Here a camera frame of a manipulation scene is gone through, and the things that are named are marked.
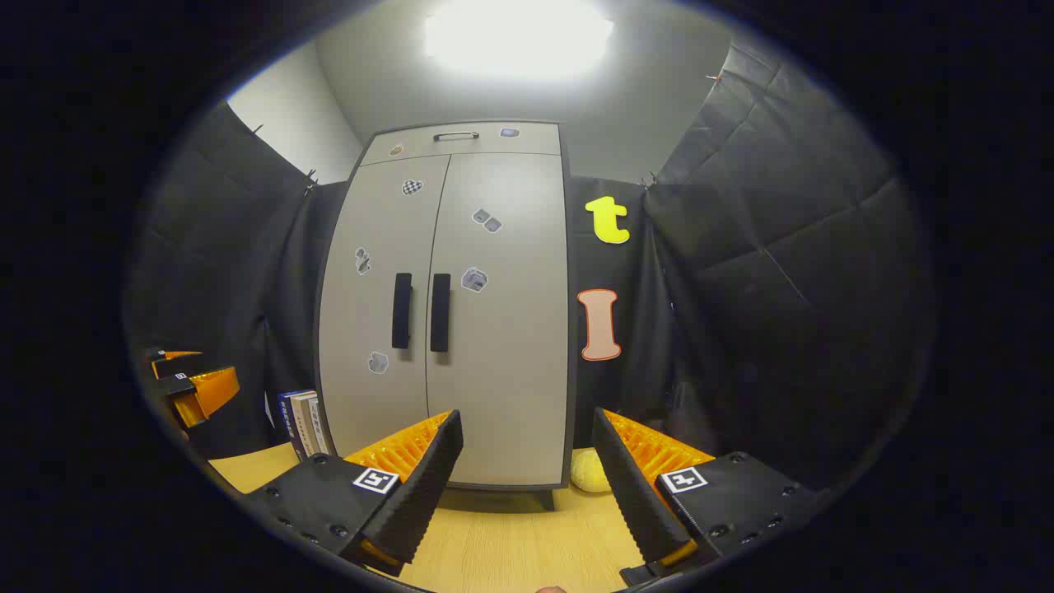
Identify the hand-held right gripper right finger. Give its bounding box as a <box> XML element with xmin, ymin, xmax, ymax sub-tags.
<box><xmin>591</xmin><ymin>407</ymin><xmax>824</xmax><ymax>587</ymax></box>

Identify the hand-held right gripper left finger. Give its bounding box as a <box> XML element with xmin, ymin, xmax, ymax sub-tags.
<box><xmin>239</xmin><ymin>409</ymin><xmax>464</xmax><ymax>577</ymax></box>

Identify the grey shoe cabinet door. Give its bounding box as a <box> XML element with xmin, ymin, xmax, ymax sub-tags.
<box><xmin>426</xmin><ymin>152</ymin><xmax>571</xmax><ymax>488</ymax></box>
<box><xmin>317</xmin><ymin>155</ymin><xmax>451</xmax><ymax>458</ymax></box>

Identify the black door handle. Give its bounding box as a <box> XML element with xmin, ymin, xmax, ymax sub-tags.
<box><xmin>391</xmin><ymin>273</ymin><xmax>413</xmax><ymax>350</ymax></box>
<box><xmin>430</xmin><ymin>273</ymin><xmax>452</xmax><ymax>353</ymax></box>

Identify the grey double-door shoe cabinet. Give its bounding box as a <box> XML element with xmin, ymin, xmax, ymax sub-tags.
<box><xmin>315</xmin><ymin>121</ymin><xmax>577</xmax><ymax>511</ymax></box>

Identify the grey cabinet drawer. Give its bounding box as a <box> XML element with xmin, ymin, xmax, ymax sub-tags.
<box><xmin>361</xmin><ymin>123</ymin><xmax>562</xmax><ymax>167</ymax></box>

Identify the yellow plush ball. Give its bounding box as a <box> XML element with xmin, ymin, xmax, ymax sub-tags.
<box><xmin>571</xmin><ymin>449</ymin><xmax>614</xmax><ymax>493</ymax></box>

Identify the white book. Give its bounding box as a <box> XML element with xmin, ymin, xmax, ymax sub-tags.
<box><xmin>293</xmin><ymin>390</ymin><xmax>334</xmax><ymax>460</ymax></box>

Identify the black backdrop cloth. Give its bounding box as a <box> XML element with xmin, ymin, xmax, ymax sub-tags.
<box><xmin>124</xmin><ymin>37</ymin><xmax>935</xmax><ymax>495</ymax></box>

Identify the ceiling light panel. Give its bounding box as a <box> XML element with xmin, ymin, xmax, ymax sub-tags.
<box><xmin>424</xmin><ymin>0</ymin><xmax>614</xmax><ymax>82</ymax></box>

